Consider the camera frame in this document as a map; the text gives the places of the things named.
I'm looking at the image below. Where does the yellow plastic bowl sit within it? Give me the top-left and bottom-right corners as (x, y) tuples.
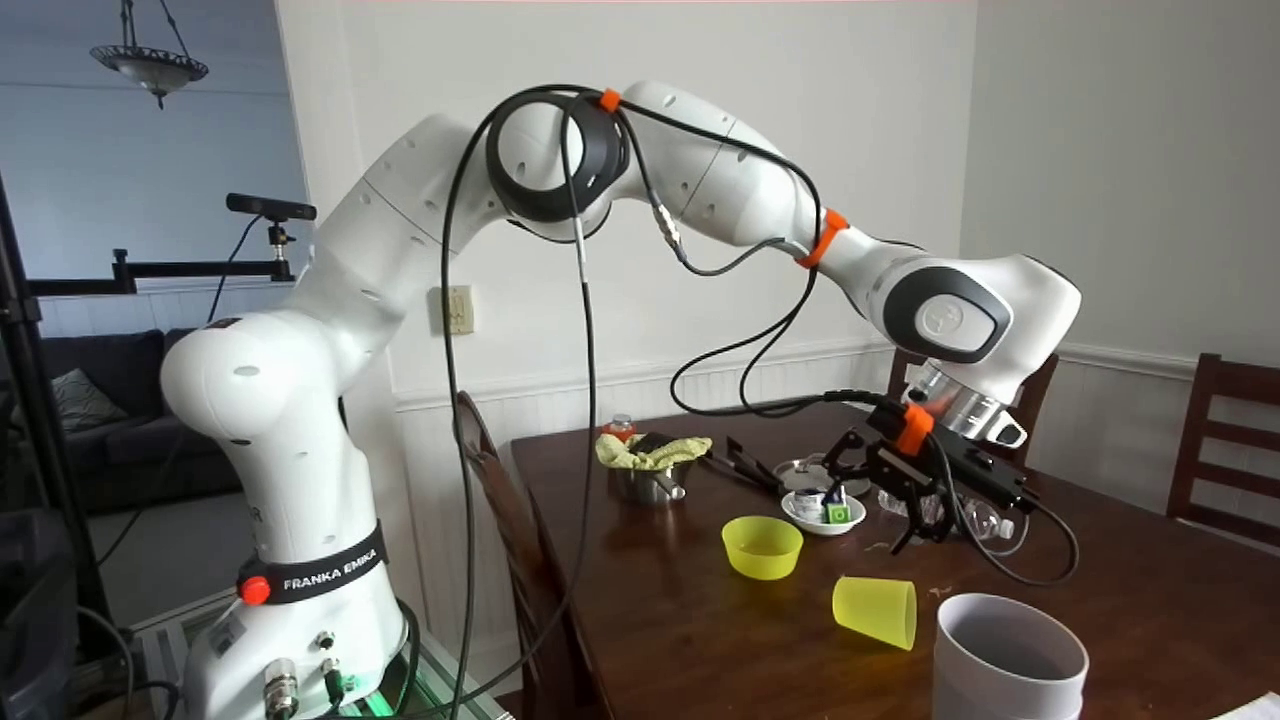
(717, 512), (809, 585)

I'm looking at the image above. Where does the yellow plastic cup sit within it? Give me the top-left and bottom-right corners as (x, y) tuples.
(828, 571), (922, 654)

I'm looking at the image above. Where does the white wall outlet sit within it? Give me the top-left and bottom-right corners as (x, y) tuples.
(422, 281), (480, 340)

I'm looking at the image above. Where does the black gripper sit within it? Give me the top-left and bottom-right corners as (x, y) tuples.
(854, 442), (966, 560)

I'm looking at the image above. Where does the grey pillow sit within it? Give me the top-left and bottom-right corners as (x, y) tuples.
(46, 364), (132, 441)

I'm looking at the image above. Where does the dark sofa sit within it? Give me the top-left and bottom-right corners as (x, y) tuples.
(36, 322), (249, 521)

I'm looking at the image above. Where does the tall white cup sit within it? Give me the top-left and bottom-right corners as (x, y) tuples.
(927, 588), (1094, 720)

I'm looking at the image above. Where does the small white bowl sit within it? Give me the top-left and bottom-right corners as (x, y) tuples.
(775, 484), (872, 543)

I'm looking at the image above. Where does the yellow cloth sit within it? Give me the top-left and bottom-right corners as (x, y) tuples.
(590, 426), (721, 479)

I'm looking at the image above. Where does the hanging ceiling lamp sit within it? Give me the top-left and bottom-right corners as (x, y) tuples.
(86, 0), (213, 110)

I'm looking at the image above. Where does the white paper sheet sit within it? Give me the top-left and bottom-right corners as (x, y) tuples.
(1209, 687), (1280, 720)

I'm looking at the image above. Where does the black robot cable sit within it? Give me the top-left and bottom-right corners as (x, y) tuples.
(435, 79), (1085, 720)

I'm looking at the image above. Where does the black camera on stand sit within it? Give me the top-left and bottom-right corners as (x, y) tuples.
(218, 189), (322, 253)

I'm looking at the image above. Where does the metal pot with handle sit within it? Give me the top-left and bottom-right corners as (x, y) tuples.
(609, 456), (690, 512)

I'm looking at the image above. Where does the black spatula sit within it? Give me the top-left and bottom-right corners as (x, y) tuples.
(721, 449), (793, 498)

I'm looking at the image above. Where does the black tripod stand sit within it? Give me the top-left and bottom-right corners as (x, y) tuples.
(0, 175), (110, 672)

